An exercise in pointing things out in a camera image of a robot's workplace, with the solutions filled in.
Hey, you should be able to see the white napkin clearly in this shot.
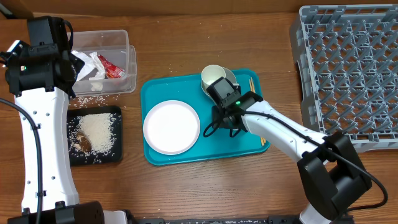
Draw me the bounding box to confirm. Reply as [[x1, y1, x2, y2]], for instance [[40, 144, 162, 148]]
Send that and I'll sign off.
[[72, 50, 105, 95]]

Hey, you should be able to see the large white plate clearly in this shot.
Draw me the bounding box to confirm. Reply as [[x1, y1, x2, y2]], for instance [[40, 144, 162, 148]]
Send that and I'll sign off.
[[143, 100, 200, 156]]

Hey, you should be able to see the red snack wrapper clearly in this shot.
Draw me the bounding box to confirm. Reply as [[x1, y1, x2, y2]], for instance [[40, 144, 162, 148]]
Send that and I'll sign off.
[[98, 55, 126, 79]]

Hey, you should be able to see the white rice pile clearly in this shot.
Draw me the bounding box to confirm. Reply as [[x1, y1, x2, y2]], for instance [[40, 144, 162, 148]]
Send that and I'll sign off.
[[67, 112, 119, 164]]

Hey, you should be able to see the brown food scrap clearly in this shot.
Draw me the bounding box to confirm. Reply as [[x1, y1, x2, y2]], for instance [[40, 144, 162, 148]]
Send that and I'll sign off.
[[75, 132, 92, 152]]

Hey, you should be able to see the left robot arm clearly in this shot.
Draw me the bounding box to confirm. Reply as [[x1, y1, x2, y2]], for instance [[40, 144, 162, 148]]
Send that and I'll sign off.
[[1, 40, 134, 223]]

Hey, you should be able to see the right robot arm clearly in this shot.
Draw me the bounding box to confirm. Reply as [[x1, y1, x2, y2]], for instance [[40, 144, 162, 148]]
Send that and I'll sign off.
[[212, 91, 372, 223]]

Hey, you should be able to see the grey dishwasher rack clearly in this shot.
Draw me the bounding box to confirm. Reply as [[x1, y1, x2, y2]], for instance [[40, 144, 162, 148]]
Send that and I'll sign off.
[[289, 4, 397, 152]]

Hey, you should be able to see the left wooden chopstick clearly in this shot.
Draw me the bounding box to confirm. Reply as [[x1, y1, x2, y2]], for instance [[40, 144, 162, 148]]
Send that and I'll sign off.
[[248, 78, 267, 147]]

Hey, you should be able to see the grey shallow bowl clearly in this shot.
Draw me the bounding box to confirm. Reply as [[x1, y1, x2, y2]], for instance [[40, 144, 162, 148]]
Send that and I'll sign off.
[[201, 67, 238, 96]]

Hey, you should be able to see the white paper cup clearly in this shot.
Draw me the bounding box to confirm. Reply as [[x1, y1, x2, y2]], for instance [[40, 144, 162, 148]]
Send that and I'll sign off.
[[201, 65, 226, 90]]

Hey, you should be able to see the scattered rice on table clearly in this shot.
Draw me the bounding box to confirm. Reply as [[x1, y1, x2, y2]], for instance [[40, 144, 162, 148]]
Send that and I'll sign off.
[[68, 95, 119, 109]]

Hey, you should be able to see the teal serving tray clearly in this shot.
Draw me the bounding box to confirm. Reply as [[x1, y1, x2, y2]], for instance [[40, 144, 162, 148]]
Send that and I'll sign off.
[[141, 73, 271, 166]]

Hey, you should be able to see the clear plastic bin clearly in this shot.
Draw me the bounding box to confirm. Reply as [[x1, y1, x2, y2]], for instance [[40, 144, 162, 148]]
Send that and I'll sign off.
[[72, 30, 137, 96]]

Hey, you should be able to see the black plastic tray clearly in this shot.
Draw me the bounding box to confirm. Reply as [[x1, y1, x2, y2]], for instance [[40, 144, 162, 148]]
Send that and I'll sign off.
[[66, 105, 123, 167]]

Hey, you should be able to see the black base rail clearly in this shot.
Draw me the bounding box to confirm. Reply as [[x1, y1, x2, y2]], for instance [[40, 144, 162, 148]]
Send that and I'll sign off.
[[130, 215, 302, 224]]

